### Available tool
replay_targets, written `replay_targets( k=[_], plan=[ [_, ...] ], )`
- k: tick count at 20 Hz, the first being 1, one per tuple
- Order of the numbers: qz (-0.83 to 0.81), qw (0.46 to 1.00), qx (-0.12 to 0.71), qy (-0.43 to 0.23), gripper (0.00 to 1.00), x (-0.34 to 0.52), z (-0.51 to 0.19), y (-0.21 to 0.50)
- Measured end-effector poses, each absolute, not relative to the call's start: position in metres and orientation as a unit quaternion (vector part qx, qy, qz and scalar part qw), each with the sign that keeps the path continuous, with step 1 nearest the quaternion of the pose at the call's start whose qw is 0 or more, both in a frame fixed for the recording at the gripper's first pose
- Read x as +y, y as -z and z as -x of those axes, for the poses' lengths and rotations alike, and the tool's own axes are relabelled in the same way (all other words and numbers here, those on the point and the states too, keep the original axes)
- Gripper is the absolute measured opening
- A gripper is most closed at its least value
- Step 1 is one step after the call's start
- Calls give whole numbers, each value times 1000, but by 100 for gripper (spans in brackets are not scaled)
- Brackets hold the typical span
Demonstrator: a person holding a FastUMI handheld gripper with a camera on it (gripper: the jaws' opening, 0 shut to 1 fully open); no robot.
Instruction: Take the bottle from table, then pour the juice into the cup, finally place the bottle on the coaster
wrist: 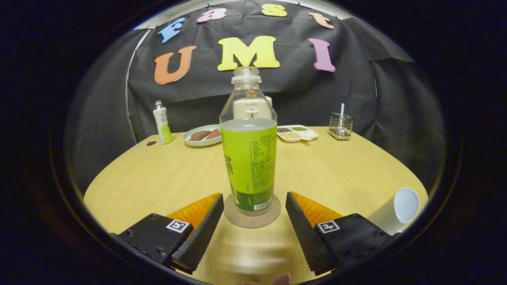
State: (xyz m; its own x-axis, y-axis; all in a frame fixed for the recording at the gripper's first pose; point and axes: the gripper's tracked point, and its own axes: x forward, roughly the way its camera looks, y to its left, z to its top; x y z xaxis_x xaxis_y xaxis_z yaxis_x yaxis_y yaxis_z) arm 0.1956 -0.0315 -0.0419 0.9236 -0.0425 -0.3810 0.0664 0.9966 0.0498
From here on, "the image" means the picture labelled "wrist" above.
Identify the white toaster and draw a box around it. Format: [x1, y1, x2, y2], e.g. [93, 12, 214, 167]
[232, 96, 274, 120]

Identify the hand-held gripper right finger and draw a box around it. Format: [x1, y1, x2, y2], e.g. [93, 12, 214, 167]
[285, 192, 391, 276]

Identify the round brown coaster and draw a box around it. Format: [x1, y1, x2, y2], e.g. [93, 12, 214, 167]
[223, 193, 282, 229]

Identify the white divided snack tray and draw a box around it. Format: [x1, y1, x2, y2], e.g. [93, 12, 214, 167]
[276, 125, 318, 143]

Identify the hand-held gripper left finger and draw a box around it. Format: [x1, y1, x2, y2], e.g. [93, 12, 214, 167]
[111, 193, 225, 274]

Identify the pale green plate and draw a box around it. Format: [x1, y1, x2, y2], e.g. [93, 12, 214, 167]
[182, 124, 222, 147]

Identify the white cup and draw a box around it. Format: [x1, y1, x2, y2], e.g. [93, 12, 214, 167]
[366, 188, 420, 236]

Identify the small white green bottle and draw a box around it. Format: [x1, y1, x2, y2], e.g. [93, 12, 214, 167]
[153, 100, 173, 145]

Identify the wire mesh holder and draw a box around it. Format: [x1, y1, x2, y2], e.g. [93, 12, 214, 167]
[328, 112, 354, 140]

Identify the wooden table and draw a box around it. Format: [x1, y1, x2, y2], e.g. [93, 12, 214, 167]
[83, 126, 429, 285]

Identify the green label juice bottle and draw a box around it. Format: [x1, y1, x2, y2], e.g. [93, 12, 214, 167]
[219, 66, 278, 216]

